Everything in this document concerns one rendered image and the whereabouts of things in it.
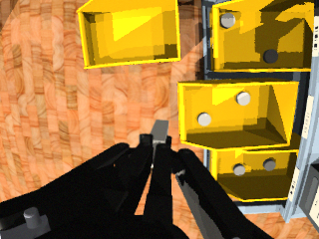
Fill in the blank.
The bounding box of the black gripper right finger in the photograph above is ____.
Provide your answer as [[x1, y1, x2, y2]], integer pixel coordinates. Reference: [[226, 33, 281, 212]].
[[138, 119, 274, 239]]

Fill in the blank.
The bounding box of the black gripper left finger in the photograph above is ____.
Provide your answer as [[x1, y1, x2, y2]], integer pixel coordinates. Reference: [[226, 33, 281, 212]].
[[0, 119, 162, 239]]

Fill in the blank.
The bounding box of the yellow bin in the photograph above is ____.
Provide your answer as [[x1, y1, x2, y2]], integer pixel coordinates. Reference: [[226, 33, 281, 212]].
[[209, 132, 301, 201], [177, 78, 299, 151], [209, 0, 314, 72], [77, 0, 180, 69]]

